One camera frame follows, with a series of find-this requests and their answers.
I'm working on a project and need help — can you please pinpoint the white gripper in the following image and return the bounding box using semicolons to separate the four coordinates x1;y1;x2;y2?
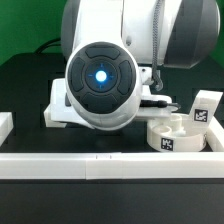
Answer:
44;78;179;129

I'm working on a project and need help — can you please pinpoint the white round stool seat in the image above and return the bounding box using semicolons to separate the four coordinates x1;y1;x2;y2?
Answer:
147;113;206;152

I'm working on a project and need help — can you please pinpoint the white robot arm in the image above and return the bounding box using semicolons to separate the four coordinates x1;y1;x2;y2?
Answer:
44;0;220;131

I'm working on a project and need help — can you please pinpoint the white front fence bar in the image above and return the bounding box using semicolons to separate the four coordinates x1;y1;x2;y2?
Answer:
0;152;224;180

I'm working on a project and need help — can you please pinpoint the white right fence bar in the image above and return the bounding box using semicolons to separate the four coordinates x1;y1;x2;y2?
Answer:
206;117;224;152

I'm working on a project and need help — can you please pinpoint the black cable at base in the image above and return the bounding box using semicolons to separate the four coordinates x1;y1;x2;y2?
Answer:
34;38;63;54

